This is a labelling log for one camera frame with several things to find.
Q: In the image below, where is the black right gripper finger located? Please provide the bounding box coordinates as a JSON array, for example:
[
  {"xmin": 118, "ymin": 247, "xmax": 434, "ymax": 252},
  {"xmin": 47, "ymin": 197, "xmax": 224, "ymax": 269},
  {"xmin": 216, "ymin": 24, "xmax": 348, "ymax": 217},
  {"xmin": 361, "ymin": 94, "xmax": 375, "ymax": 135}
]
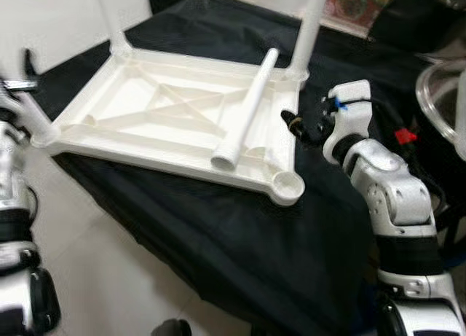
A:
[{"xmin": 281, "ymin": 110, "xmax": 311, "ymax": 141}]

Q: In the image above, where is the white plastic table leg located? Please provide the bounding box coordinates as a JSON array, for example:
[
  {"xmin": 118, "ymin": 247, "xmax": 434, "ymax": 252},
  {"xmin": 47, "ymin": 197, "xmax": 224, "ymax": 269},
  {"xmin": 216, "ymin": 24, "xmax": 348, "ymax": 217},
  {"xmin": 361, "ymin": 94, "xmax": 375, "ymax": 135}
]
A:
[
  {"xmin": 211, "ymin": 48, "xmax": 281, "ymax": 171},
  {"xmin": 288, "ymin": 0, "xmax": 330, "ymax": 78},
  {"xmin": 0, "ymin": 92, "xmax": 59, "ymax": 147},
  {"xmin": 91, "ymin": 0, "xmax": 133, "ymax": 56}
]

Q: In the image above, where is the red food poster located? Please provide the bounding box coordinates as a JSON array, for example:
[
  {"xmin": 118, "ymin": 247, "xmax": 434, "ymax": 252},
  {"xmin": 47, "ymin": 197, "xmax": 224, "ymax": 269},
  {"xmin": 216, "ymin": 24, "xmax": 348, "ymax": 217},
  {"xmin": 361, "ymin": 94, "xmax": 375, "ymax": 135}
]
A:
[{"xmin": 324, "ymin": 0, "xmax": 398, "ymax": 27}]

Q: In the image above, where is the shiny black round container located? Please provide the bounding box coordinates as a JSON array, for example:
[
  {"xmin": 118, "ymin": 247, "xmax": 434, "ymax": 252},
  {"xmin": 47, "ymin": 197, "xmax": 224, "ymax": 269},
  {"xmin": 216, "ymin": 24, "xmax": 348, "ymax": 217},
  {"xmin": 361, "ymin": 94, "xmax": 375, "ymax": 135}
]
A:
[{"xmin": 368, "ymin": 0, "xmax": 466, "ymax": 52}]

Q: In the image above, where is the black tablecloth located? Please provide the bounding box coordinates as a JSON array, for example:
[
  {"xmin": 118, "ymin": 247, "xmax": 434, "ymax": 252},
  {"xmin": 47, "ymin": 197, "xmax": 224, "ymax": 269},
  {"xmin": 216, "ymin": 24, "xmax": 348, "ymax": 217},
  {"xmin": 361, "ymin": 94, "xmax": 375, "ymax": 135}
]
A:
[{"xmin": 33, "ymin": 0, "xmax": 466, "ymax": 336}]

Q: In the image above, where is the black robot left foot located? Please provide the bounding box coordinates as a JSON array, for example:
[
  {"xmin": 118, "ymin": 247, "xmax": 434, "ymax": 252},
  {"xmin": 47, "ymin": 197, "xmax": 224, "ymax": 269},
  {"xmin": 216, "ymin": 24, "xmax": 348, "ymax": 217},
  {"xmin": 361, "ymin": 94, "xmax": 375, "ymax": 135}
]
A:
[{"xmin": 151, "ymin": 319, "xmax": 191, "ymax": 336}]

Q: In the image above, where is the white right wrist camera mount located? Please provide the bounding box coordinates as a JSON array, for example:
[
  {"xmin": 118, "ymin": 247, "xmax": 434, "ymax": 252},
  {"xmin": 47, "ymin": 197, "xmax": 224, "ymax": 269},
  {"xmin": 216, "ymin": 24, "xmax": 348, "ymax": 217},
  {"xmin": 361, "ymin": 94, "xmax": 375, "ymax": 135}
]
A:
[{"xmin": 323, "ymin": 81, "xmax": 372, "ymax": 158}]

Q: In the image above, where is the black right arm cable red connector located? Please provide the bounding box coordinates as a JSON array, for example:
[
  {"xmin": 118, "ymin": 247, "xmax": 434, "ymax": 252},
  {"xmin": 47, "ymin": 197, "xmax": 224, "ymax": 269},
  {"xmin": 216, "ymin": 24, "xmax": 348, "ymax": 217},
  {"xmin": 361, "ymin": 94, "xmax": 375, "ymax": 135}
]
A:
[{"xmin": 371, "ymin": 95, "xmax": 445, "ymax": 206}]

